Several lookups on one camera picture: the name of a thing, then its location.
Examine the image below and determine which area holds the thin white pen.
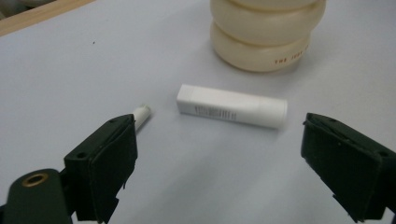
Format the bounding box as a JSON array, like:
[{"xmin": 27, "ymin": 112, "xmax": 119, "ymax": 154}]
[{"xmin": 132, "ymin": 104, "xmax": 152, "ymax": 132}]

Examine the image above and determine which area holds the cream ringed pen holder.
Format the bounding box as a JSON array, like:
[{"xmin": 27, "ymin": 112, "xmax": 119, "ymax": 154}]
[{"xmin": 209, "ymin": 0, "xmax": 328, "ymax": 74}]

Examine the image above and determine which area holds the wooden table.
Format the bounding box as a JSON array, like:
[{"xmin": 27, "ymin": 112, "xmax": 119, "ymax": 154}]
[{"xmin": 0, "ymin": 0, "xmax": 96, "ymax": 38}]

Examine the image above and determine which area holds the white tube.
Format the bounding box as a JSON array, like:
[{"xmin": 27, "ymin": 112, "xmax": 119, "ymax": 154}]
[{"xmin": 176, "ymin": 83, "xmax": 289, "ymax": 130}]

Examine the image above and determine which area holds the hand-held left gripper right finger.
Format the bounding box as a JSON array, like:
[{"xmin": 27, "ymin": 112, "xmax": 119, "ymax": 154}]
[{"xmin": 300, "ymin": 112, "xmax": 396, "ymax": 224}]

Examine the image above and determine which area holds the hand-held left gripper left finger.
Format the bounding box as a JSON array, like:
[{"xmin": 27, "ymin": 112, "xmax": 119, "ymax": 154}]
[{"xmin": 64, "ymin": 113, "xmax": 139, "ymax": 224}]

